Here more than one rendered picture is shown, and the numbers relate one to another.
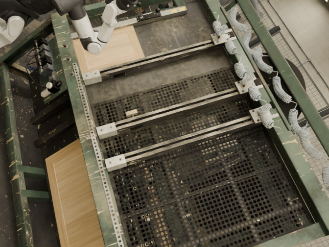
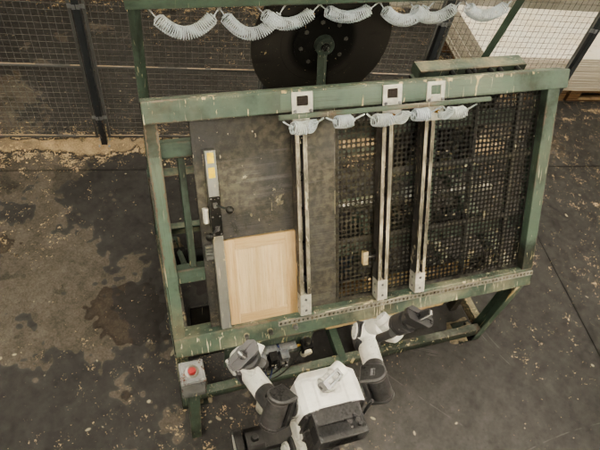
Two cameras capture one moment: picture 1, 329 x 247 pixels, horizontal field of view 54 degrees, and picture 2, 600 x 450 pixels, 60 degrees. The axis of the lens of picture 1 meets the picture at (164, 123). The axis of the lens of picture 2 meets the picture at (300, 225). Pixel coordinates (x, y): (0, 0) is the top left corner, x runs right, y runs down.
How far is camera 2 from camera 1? 263 cm
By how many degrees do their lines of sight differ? 52
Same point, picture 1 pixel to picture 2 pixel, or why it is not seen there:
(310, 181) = (520, 82)
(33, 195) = not seen: hidden behind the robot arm
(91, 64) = (279, 300)
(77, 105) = (340, 319)
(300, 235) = (549, 113)
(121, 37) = (242, 260)
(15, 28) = not seen: hidden behind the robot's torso
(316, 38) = not seen: outside the picture
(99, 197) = (444, 297)
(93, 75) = (308, 303)
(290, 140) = (476, 84)
